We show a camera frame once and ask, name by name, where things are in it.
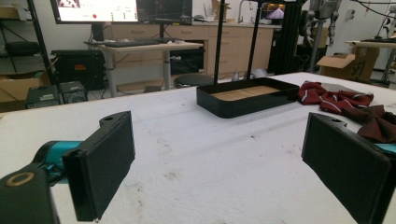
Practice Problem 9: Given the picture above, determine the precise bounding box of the monitor with dark screen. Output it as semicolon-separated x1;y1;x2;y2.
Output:
135;0;193;26

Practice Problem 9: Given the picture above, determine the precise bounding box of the dark maroon cloth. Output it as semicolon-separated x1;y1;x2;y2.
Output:
340;105;396;144

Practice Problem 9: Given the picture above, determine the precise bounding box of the red striped cloth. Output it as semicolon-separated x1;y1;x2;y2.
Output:
297;81;375;115

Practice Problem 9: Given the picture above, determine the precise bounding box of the white foam mat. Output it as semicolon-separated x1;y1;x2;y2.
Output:
0;72;396;224

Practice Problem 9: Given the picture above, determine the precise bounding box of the black storage shelf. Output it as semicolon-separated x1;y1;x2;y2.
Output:
0;0;50;78

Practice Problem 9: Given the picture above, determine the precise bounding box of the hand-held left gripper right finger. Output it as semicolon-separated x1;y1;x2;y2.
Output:
301;112;396;224

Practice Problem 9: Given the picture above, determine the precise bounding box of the black keyboard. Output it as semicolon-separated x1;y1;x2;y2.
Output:
104;39;162;49

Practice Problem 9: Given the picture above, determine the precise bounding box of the grey power supply unit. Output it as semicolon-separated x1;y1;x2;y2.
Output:
25;85;60;109
59;81;89;105

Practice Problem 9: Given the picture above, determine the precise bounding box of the open cardboard box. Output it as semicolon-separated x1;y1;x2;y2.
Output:
317;46;381;83

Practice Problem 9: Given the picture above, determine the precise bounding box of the black computer tower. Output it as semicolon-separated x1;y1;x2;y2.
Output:
50;49;80;91
78;49;106;91

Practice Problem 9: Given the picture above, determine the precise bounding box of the black tray with hook rack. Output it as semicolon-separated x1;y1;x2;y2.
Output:
195;0;301;119

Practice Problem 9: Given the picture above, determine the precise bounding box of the grey robot part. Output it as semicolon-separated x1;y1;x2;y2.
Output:
300;0;344;46

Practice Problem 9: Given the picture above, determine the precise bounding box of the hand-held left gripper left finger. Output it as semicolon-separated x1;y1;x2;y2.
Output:
62;110;136;222

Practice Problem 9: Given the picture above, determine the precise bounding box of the monitor with white screen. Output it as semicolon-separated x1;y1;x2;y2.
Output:
49;0;139;25

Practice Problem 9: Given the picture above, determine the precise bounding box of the wooden cabinet row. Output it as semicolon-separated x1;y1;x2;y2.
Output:
106;21;275;76

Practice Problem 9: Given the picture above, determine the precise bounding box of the black round stool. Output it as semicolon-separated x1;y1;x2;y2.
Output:
173;73;215;89

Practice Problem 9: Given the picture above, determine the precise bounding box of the brown cardboard box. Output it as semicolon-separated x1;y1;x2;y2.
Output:
0;71;50;113

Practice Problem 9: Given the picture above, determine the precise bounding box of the black metal frame post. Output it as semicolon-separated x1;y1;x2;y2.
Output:
269;0;307;76
27;0;59;87

